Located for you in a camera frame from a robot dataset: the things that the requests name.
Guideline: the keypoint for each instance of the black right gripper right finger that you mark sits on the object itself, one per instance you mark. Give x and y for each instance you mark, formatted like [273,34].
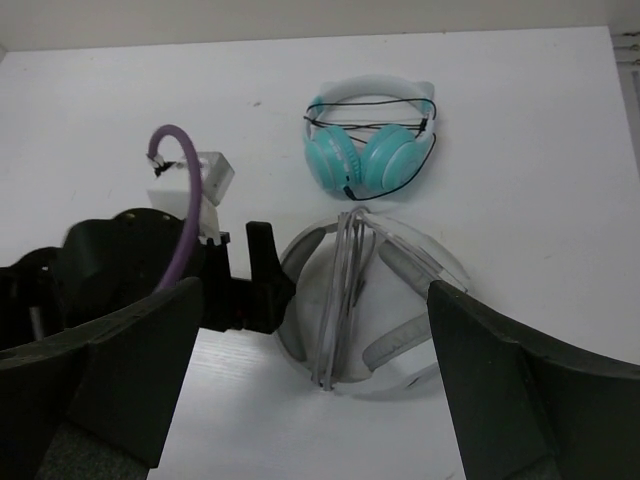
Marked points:
[526,405]

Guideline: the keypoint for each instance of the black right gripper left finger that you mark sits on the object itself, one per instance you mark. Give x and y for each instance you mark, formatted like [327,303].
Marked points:
[96,401]

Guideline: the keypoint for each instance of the teal white headphones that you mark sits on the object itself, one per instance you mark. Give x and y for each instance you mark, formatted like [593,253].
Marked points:
[379,158]

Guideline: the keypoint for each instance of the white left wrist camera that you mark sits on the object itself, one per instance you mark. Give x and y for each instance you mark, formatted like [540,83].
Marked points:
[170,191]

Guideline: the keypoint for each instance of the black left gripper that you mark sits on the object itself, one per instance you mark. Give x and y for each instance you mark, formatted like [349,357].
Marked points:
[257,304]

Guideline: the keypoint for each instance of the aluminium side rail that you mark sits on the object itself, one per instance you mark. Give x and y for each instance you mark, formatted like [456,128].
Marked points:
[626,52]

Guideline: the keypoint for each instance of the grey white headphones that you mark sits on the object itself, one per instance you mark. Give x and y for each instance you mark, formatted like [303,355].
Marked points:
[358,324]

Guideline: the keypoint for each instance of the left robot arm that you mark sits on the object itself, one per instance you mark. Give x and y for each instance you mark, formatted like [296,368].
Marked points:
[105,265]

